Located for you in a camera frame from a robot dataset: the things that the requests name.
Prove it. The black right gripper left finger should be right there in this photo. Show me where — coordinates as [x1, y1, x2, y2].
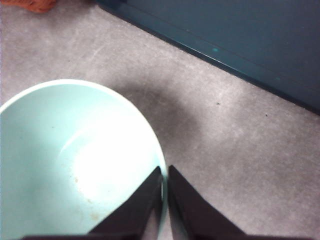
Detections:
[87, 166, 165, 237]

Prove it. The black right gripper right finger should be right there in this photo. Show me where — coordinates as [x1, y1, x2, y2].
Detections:
[167, 164, 251, 240]

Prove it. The teal ceramic bowl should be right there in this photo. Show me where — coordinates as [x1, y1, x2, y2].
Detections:
[0, 79, 168, 240]

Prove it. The dark rectangular tray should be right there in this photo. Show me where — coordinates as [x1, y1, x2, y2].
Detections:
[94, 0, 320, 116]

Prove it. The brown wicker basket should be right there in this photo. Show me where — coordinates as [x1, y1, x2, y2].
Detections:
[4, 0, 57, 14]

